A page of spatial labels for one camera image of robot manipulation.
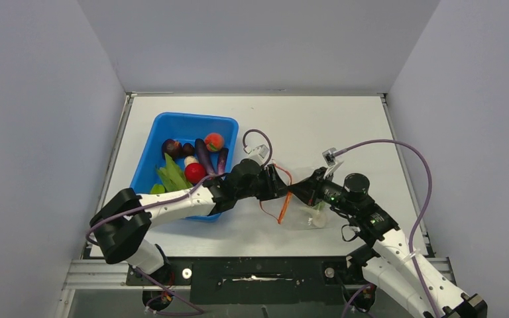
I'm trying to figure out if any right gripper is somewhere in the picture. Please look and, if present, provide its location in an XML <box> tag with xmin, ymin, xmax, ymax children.
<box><xmin>288</xmin><ymin>167</ymin><xmax>357</xmax><ymax>216</ymax></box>

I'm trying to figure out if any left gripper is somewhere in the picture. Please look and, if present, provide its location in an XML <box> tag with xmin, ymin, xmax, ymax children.
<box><xmin>236</xmin><ymin>164</ymin><xmax>291</xmax><ymax>201</ymax></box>

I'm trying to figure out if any clear zip top bag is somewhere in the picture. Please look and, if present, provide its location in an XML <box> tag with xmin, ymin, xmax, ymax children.
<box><xmin>258</xmin><ymin>164</ymin><xmax>339</xmax><ymax>231</ymax></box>

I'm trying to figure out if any fake purple eggplant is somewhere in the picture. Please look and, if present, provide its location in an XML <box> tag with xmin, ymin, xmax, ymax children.
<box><xmin>195</xmin><ymin>138</ymin><xmax>217</xmax><ymax>176</ymax></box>
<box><xmin>217</xmin><ymin>147</ymin><xmax>229</xmax><ymax>174</ymax></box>

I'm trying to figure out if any small fake white mushroom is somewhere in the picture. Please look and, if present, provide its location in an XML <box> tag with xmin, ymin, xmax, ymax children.
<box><xmin>184</xmin><ymin>156</ymin><xmax>198</xmax><ymax>167</ymax></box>

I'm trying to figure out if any small dark fake fig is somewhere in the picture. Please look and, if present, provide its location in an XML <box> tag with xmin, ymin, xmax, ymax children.
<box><xmin>181</xmin><ymin>142</ymin><xmax>196</xmax><ymax>158</ymax></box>

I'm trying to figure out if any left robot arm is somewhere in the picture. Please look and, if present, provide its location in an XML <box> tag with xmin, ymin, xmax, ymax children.
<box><xmin>86</xmin><ymin>159</ymin><xmax>288</xmax><ymax>274</ymax></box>

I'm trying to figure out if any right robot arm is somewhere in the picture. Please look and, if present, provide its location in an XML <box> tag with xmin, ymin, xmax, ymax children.
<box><xmin>288</xmin><ymin>168</ymin><xmax>488</xmax><ymax>317</ymax></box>

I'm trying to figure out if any green fake bumpy vegetable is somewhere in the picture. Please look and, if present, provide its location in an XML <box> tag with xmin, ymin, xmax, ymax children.
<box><xmin>312</xmin><ymin>201</ymin><xmax>327</xmax><ymax>211</ymax></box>

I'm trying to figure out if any white fake garlic piece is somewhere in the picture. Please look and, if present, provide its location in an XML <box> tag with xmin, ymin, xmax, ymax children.
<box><xmin>301</xmin><ymin>207</ymin><xmax>328</xmax><ymax>229</ymax></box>

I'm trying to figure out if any fake peach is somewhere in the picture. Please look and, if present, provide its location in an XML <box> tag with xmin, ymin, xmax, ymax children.
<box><xmin>204</xmin><ymin>132</ymin><xmax>225</xmax><ymax>152</ymax></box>

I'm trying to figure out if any green fake leafy vegetable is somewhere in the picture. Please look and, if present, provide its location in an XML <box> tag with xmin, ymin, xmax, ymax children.
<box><xmin>156</xmin><ymin>154</ymin><xmax>193</xmax><ymax>192</ymax></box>

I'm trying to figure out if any fake dark plum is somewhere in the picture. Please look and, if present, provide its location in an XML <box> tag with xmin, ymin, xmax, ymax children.
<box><xmin>161</xmin><ymin>138</ymin><xmax>182</xmax><ymax>160</ymax></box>

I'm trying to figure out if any green fake lime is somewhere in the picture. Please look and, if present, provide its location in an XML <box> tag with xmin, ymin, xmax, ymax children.
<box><xmin>150</xmin><ymin>184</ymin><xmax>166</xmax><ymax>195</ymax></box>

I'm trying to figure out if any blue plastic bin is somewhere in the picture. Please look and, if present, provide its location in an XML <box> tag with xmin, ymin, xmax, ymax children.
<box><xmin>130</xmin><ymin>111</ymin><xmax>239</xmax><ymax>222</ymax></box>

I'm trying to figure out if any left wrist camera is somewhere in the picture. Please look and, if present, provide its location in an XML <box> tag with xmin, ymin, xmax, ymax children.
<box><xmin>244</xmin><ymin>144</ymin><xmax>270</xmax><ymax>166</ymax></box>

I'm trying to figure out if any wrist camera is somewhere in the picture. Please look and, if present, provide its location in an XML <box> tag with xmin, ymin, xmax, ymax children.
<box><xmin>322</xmin><ymin>148</ymin><xmax>343</xmax><ymax>178</ymax></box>
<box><xmin>244</xmin><ymin>144</ymin><xmax>270</xmax><ymax>166</ymax></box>

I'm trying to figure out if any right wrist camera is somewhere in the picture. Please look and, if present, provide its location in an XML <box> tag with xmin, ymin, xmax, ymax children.
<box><xmin>322</xmin><ymin>148</ymin><xmax>343</xmax><ymax>178</ymax></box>

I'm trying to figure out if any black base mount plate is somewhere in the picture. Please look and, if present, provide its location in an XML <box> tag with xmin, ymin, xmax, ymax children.
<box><xmin>126</xmin><ymin>256</ymin><xmax>389</xmax><ymax>306</ymax></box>

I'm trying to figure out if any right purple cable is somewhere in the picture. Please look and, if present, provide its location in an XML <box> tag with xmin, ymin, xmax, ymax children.
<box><xmin>332</xmin><ymin>138</ymin><xmax>441</xmax><ymax>318</ymax></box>

